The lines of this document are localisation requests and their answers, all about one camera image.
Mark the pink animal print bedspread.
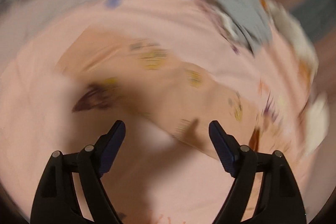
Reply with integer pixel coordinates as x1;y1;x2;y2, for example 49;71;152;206
1;0;318;223

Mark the teal curtain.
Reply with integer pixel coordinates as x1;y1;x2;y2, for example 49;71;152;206
290;0;335;43

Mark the grey folded garment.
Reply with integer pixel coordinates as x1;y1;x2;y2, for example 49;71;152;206
214;0;272;55

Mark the white and orange plush garment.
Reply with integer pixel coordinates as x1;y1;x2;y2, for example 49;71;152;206
261;0;319;88

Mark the white folded garment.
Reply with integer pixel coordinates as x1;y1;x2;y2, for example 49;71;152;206
303;93;330;155

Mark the peach cartoon print garment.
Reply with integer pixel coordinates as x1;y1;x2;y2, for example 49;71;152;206
56;28;259;157

